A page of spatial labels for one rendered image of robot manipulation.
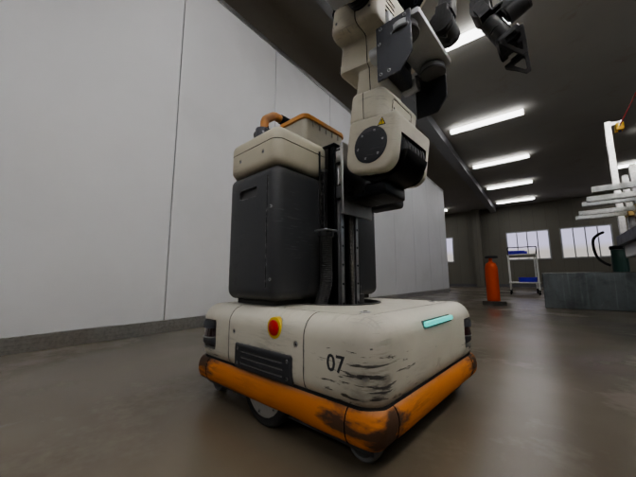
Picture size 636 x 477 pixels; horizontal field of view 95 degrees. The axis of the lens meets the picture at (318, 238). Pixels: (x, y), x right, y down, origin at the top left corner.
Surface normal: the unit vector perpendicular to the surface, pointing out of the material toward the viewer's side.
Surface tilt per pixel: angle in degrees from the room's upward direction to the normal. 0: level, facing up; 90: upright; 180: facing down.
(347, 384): 90
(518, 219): 90
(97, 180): 90
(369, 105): 90
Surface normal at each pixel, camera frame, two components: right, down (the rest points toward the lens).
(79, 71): 0.79, -0.09
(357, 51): -0.67, -0.10
